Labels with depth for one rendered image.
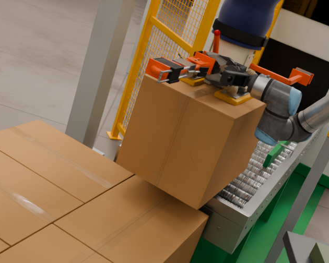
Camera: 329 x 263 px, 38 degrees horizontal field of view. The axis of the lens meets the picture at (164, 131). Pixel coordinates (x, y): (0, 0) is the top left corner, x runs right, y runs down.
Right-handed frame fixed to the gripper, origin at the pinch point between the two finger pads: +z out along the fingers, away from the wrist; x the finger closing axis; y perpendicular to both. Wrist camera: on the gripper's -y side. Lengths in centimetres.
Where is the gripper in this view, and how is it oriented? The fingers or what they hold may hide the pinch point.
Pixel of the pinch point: (204, 62)
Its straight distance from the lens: 177.1
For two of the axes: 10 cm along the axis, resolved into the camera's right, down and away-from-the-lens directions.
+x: 3.1, -8.7, -3.8
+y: 4.5, -2.1, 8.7
